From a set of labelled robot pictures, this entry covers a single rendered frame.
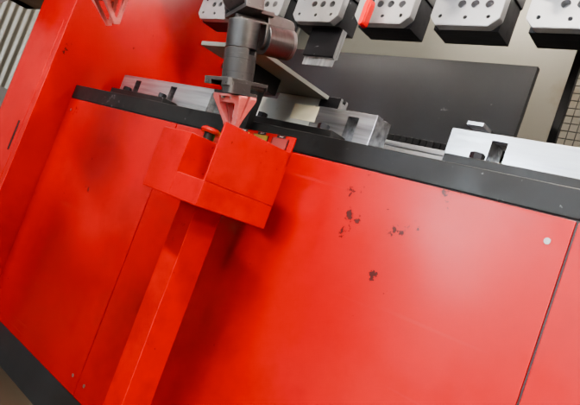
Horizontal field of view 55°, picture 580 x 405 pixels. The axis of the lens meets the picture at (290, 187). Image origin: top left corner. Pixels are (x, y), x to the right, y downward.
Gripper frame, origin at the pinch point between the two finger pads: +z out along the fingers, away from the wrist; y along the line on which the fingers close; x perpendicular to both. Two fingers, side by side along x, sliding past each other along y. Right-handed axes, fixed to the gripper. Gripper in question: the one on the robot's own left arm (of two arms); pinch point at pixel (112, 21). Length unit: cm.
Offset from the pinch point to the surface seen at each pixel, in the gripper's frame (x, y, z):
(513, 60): -284, 69, 13
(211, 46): -11.7, -27.3, 6.7
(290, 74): -24.3, -38.8, 13.1
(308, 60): -40.9, -24.4, 10.1
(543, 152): -42, -87, 26
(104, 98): -7.2, 33.3, 20.3
